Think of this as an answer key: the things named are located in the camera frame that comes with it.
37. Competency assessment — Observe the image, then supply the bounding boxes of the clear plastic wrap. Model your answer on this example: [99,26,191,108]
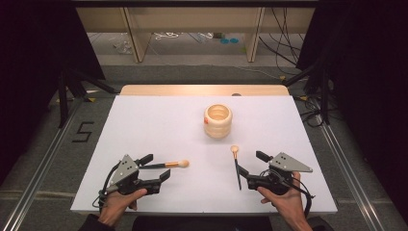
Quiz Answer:
[111,38,133,56]

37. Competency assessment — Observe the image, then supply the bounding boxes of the person's dark lap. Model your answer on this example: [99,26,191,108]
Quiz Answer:
[131,216,274,231]

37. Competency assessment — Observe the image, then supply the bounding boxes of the light wooden table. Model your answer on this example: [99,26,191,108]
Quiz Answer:
[119,84,291,97]

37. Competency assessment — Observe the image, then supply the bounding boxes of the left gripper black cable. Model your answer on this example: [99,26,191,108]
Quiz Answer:
[91,163,121,210]

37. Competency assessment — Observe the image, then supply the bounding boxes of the beige shelf unit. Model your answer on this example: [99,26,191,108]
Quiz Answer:
[76,6,317,64]

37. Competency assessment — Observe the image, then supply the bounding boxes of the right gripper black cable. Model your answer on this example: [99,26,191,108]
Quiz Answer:
[290,175,316,219]

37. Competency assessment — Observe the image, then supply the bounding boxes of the black tripod stand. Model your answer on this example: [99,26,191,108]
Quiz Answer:
[57,67,120,129]
[282,59,333,126]

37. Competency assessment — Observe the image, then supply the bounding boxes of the aluminium floor rail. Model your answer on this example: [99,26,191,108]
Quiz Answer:
[1,101,82,231]
[316,115,386,231]

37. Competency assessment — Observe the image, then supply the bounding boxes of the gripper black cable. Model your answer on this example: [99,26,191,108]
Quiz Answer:
[91,163,121,210]
[290,175,316,219]

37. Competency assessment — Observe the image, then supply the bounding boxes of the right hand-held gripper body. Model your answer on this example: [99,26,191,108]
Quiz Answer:
[247,152,314,195]

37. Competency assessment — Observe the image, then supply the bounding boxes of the black floor cables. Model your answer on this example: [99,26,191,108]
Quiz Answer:
[258,7,306,77]

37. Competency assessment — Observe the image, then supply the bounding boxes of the black-handled makeup brush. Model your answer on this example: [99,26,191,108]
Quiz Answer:
[230,144,242,192]
[139,159,191,169]

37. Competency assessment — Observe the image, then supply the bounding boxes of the cream ribbed brush holder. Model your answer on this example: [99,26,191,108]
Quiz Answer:
[203,103,234,140]

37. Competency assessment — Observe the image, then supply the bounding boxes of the person's left hand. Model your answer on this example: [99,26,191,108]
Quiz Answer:
[97,188,148,227]

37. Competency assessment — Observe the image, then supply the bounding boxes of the person's right hand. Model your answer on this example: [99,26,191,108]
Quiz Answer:
[256,171,306,225]

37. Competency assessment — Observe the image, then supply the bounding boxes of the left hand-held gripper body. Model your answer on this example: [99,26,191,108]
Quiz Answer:
[105,154,162,195]

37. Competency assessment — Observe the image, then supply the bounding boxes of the white cable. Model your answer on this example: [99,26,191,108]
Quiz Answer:
[153,31,181,41]

